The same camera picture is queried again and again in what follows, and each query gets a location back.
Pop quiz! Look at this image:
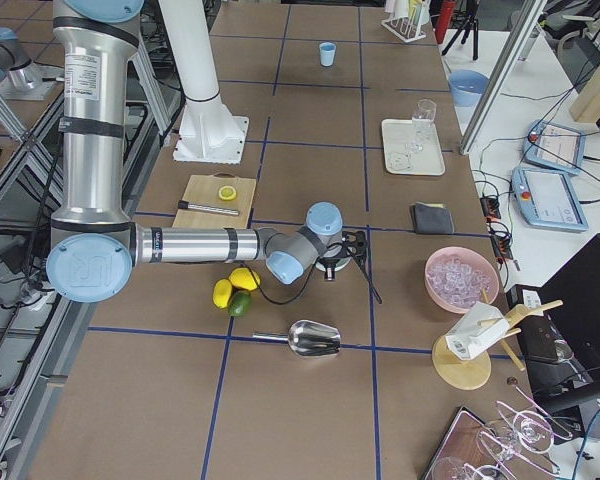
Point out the teach pendant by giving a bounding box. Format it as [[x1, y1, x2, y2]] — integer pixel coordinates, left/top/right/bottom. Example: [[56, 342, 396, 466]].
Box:
[[523, 120, 586, 176], [511, 167, 589, 232]]

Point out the teach pendant far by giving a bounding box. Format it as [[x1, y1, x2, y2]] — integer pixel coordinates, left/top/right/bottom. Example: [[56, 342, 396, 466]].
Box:
[[523, 120, 586, 176]]

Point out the wooden cutting board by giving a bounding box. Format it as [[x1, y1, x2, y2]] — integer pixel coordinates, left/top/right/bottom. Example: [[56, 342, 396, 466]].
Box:
[[172, 174, 256, 229]]

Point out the yellow lemon lower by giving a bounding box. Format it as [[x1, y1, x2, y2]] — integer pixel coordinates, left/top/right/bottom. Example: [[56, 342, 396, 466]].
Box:
[[212, 279, 233, 309]]

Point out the light blue cup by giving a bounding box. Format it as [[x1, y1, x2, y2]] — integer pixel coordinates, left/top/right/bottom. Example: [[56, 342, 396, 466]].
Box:
[[319, 42, 337, 67]]

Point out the teach pendant near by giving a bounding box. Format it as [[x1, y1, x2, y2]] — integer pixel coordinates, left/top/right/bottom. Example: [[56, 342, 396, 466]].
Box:
[[511, 167, 589, 232]]

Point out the clear wine glass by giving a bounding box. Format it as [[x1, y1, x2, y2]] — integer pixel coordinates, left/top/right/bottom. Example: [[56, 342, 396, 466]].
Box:
[[407, 98, 437, 153]]

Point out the white paper carton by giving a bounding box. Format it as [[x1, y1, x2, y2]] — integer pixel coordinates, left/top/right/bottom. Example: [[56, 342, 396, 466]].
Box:
[[445, 302, 509, 361]]

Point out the cream bear tray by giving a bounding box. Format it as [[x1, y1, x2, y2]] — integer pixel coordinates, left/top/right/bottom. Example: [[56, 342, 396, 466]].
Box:
[[381, 119, 445, 176]]

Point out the white cup rack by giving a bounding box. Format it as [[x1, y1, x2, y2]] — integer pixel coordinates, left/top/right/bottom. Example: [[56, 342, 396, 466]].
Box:
[[381, 0, 430, 43]]

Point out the blue bowl with fork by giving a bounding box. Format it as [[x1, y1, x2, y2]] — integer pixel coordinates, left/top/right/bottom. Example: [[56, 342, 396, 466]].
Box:
[[448, 69, 489, 107]]

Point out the yellow lemon upper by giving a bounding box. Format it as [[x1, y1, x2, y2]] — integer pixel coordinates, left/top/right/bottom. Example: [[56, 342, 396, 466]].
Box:
[[228, 267, 261, 291]]

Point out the pink bowl of ice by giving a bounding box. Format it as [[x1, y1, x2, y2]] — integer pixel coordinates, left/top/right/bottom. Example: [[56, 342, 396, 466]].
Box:
[[424, 246, 500, 314]]

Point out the aluminium frame post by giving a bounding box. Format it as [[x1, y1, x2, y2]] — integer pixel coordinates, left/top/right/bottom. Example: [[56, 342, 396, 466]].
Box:
[[459, 0, 547, 155]]

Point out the green lime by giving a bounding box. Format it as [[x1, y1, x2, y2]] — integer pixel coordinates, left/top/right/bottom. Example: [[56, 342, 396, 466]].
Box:
[[227, 290, 252, 317]]

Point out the metal ice scoop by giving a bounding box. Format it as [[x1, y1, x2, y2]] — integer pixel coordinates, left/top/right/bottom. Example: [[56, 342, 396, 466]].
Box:
[[252, 319, 341, 357]]

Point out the yellow lemon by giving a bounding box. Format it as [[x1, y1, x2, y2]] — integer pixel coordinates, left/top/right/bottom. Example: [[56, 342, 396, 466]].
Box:
[[212, 279, 233, 309], [228, 267, 261, 291]]

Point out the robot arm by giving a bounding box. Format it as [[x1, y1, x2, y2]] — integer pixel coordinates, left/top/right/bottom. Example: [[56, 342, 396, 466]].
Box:
[[46, 1, 346, 303]]

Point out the lemon half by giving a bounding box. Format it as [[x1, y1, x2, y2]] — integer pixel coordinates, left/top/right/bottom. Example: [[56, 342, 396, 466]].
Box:
[[218, 185, 237, 201]]

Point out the steel muddler black tip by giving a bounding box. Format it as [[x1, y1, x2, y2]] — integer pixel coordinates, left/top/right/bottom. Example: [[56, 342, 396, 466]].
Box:
[[177, 200, 240, 216]]

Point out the grey yellow folded cloth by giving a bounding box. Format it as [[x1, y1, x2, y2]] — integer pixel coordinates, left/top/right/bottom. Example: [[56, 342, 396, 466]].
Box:
[[411, 202, 455, 235]]

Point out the green bowl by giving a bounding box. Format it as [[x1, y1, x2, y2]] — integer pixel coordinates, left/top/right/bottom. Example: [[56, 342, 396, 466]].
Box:
[[313, 252, 354, 274]]

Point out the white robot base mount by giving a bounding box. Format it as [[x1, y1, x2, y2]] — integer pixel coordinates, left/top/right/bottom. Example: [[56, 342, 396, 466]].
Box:
[[159, 0, 249, 164]]

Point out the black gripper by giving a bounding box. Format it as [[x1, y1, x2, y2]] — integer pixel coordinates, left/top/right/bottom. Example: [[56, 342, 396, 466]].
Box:
[[319, 252, 351, 282]]

